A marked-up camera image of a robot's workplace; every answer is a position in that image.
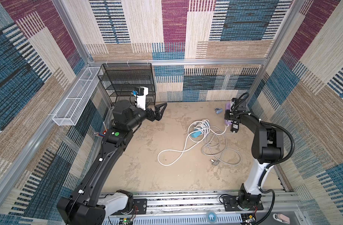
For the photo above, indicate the teal power strip with cord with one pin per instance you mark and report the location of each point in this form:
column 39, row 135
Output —
column 200, row 128

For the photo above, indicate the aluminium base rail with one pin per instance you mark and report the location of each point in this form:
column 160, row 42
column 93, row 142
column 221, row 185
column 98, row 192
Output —
column 180, row 208

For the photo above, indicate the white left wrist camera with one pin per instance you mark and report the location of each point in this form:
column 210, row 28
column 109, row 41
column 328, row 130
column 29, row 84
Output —
column 140, row 93

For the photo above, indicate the black power strip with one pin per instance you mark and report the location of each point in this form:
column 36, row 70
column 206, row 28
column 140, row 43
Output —
column 234, row 128

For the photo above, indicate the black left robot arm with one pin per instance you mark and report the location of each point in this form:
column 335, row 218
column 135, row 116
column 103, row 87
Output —
column 104, row 157

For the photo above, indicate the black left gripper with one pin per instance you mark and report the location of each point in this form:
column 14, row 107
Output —
column 158, row 116

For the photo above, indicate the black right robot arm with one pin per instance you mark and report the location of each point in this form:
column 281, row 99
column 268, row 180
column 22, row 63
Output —
column 267, row 148

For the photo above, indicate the black wire mesh shelf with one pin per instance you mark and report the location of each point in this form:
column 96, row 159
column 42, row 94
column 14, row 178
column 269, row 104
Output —
column 119, row 80

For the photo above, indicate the white wire mesh basket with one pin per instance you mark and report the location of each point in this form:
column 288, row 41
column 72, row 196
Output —
column 73, row 106

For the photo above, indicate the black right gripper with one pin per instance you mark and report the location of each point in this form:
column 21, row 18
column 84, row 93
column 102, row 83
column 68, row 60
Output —
column 233, row 125

